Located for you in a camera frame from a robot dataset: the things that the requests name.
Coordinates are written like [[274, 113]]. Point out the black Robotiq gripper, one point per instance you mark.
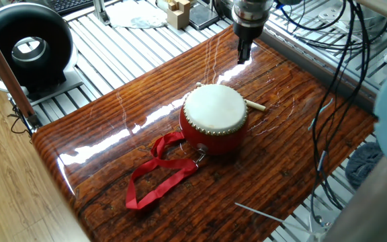
[[249, 32]]

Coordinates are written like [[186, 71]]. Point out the light wooden drumstick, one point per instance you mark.
[[257, 106]]

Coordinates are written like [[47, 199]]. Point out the red drum with white head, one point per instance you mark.
[[213, 107]]

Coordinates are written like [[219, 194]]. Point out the grey aluminium table beam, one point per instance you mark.
[[291, 53]]

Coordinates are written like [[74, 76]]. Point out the dark grey flat device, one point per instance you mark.
[[203, 17]]

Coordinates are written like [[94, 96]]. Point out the wooden block puzzle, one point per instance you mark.
[[178, 18]]

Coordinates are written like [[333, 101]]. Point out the silver perforated metal plate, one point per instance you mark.
[[334, 17]]

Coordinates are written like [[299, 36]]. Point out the white crumpled cloth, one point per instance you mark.
[[129, 15]]

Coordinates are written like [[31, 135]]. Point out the glossy brown wooden board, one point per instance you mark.
[[247, 188]]

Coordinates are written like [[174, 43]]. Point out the dark blue fuzzy cloth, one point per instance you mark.
[[361, 164]]

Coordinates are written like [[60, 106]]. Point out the white zip tie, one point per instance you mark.
[[270, 216]]

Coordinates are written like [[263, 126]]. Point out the black computer keyboard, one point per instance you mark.
[[69, 5]]

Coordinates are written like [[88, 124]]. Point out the small aluminium post foot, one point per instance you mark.
[[101, 15]]

